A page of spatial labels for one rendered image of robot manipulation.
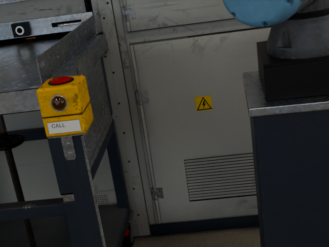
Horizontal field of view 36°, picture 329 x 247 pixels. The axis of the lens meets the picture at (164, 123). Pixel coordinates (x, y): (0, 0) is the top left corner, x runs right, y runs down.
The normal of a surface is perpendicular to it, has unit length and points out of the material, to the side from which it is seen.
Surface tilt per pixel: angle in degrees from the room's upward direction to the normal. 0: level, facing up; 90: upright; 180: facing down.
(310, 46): 72
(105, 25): 90
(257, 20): 95
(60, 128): 90
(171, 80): 90
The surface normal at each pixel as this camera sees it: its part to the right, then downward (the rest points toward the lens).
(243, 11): -0.49, 0.44
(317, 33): -0.04, 0.02
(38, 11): -0.06, 0.34
